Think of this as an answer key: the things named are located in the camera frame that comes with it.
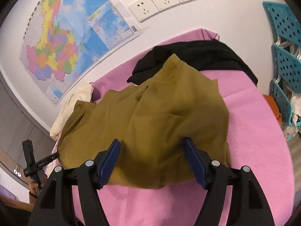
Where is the olive brown jacket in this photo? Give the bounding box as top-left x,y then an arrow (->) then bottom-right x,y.
58,55 -> 231,189

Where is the person's left hand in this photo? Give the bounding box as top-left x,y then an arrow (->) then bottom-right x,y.
29,174 -> 48,199

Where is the grey wardrobe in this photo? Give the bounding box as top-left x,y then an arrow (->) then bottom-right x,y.
0,75 -> 56,191

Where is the cream pillow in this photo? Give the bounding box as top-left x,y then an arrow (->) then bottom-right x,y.
49,83 -> 94,140

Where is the orange cloth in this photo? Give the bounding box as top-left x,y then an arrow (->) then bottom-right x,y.
263,95 -> 283,125

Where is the black garment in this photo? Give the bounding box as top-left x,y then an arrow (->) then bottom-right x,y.
127,39 -> 258,85

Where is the teal perforated storage rack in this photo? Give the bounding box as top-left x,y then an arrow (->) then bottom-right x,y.
262,1 -> 300,127

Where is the colourful wall map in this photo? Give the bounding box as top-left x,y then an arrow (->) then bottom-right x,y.
20,0 -> 139,105

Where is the white wall socket panel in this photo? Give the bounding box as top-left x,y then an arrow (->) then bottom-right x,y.
128,0 -> 195,22

